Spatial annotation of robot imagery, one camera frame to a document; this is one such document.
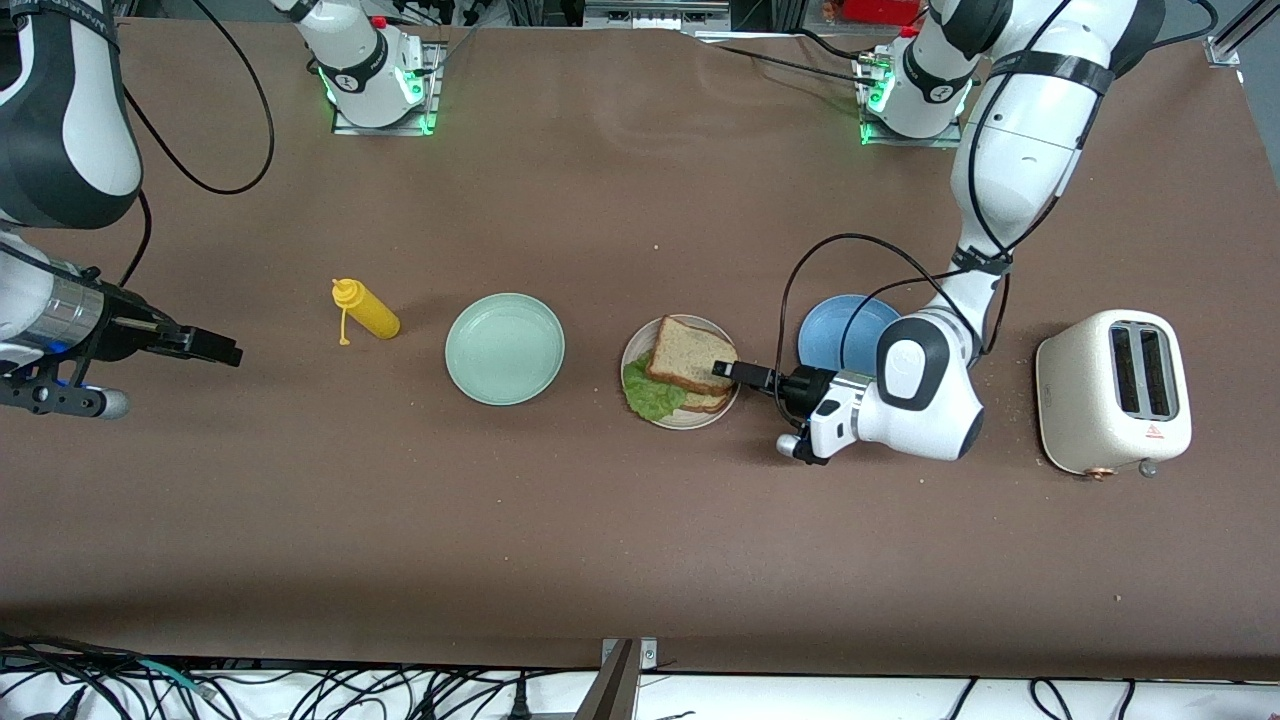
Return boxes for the green lettuce leaf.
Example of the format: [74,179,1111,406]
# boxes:
[622,355,691,423]

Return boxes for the yellow squeeze bottle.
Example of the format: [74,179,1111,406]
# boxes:
[332,278,402,347]

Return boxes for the blue plate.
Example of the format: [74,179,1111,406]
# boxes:
[797,294,906,379]

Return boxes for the beige plate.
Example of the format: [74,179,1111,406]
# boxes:
[620,314,743,431]

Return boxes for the mint green plate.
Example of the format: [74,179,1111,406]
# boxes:
[445,292,567,407]

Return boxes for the white toaster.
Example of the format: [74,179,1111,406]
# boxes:
[1035,308,1196,481]

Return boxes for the red box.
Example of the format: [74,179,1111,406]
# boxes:
[828,0,926,26]

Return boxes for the aluminium corner profile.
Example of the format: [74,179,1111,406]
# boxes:
[1205,0,1280,69]

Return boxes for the long black right arm cable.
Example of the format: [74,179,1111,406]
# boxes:
[118,0,277,291]

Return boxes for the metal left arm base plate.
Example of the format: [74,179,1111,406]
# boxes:
[858,55,966,149]

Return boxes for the black cable on table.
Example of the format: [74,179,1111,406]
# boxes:
[795,28,866,63]
[712,42,881,86]

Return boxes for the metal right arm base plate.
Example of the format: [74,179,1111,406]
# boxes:
[330,40,443,137]

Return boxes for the teal cable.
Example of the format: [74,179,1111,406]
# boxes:
[135,658,216,698]

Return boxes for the metal table edge bracket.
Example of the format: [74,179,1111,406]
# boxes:
[572,636,661,720]

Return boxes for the black cable tangle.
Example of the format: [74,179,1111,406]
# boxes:
[0,635,601,720]

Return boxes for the metal frame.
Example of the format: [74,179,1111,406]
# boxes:
[583,0,733,33]

